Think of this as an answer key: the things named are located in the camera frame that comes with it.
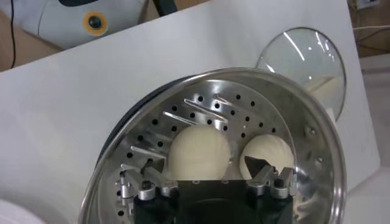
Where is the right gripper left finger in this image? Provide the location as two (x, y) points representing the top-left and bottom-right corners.
(115, 158), (180, 215)

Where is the thin black floor cable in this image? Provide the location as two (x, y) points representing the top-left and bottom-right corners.
(10, 0), (16, 69)

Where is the white round plate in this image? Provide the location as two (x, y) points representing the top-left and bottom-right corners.
(0, 199), (43, 224)

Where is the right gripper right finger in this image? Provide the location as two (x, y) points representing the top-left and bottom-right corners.
(244, 155), (299, 201)

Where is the white steamed baozi bun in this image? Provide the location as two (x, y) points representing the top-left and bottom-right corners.
(239, 133), (296, 180)
(166, 125), (232, 181)

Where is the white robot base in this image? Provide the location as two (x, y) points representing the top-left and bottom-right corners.
(0, 0), (147, 49)

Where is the glass lid cream handle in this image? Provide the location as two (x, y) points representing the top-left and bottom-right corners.
(255, 26), (347, 122)

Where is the stainless steel steamer basket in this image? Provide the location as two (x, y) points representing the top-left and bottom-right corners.
(77, 66), (348, 224)

